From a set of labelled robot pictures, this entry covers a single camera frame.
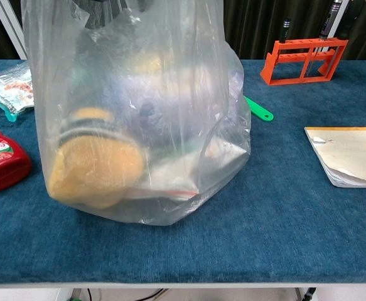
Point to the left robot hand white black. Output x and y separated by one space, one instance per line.
96 15

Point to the blue white carton box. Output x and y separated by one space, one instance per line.
176 106

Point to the yellow striped plush toy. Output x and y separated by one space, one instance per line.
98 169

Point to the clear plastic bag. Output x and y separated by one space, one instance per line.
176 175

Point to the clear zip pouch red stripe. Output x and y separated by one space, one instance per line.
182 175

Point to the teal white snack package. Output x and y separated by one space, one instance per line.
10 87

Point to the red ketchup bottle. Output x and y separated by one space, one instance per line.
0 163

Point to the orange tool rack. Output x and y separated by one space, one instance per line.
275 59

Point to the short black screwdriver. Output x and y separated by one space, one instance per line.
285 31

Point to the black screwdriver silver tip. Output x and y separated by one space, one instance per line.
328 22

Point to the blue table cloth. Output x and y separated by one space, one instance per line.
264 219

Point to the worn paper notebook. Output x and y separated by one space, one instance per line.
352 150

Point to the white frame post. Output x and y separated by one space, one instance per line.
342 6
8 28

